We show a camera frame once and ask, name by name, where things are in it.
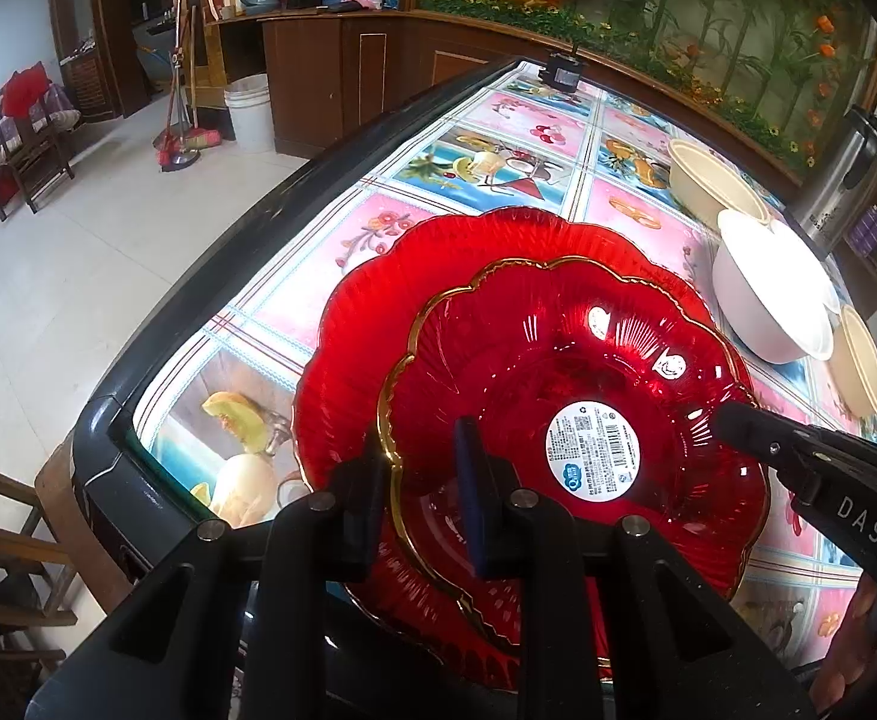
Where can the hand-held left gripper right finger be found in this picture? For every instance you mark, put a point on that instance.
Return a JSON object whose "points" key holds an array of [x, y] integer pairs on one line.
{"points": [[476, 510]]}

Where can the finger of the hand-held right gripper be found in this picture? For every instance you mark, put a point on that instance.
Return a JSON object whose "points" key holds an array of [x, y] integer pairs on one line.
{"points": [[746, 431]]}

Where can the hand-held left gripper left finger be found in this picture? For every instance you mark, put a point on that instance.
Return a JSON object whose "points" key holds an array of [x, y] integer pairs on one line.
{"points": [[369, 521]]}

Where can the white foam bowl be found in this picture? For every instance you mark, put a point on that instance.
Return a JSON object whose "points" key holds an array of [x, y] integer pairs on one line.
{"points": [[753, 300]]}

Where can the beige plastic bowl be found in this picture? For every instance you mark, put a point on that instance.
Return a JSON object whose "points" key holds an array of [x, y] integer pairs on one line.
{"points": [[697, 180], [862, 367]]}

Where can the gold-rimmed red glass plate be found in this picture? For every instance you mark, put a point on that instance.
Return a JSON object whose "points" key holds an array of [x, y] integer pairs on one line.
{"points": [[558, 330]]}

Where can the large red glass plate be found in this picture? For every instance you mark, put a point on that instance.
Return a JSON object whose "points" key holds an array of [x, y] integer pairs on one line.
{"points": [[363, 315]]}

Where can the person's right hand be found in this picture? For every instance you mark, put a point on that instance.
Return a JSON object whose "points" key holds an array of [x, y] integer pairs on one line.
{"points": [[855, 637]]}

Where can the fruit-print tablecloth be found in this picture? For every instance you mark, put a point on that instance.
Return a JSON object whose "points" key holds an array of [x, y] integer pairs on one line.
{"points": [[296, 292]]}

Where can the stainless steel thermos jug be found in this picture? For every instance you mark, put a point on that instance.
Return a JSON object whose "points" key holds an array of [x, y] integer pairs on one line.
{"points": [[836, 180]]}

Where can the dark grey table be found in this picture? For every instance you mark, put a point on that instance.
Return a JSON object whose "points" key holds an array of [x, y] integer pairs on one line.
{"points": [[183, 300]]}

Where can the plain wooden chair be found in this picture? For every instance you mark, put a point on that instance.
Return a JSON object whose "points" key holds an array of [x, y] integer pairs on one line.
{"points": [[3, 555]]}

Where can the small black device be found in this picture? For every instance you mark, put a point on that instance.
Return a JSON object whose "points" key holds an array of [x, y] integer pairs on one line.
{"points": [[562, 73]]}

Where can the red mop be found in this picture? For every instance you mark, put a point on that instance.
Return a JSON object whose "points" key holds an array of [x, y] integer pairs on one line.
{"points": [[177, 154]]}

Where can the colourful bristle broom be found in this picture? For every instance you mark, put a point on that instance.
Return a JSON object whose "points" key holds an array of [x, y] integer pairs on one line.
{"points": [[204, 139]]}

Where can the white plastic bucket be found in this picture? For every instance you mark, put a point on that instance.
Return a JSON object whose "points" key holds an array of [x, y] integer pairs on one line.
{"points": [[249, 116]]}

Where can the artificial flower planter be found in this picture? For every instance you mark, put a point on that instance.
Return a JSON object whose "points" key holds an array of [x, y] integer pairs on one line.
{"points": [[633, 7]]}

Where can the wooden cabinet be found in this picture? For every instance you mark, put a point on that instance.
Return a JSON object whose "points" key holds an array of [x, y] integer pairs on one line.
{"points": [[318, 75]]}

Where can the pink cloth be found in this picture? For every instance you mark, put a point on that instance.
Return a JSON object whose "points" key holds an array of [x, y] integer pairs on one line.
{"points": [[360, 1]]}

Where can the wooden chair with red cloth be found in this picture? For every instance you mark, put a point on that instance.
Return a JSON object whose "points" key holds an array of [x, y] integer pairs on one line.
{"points": [[30, 127]]}

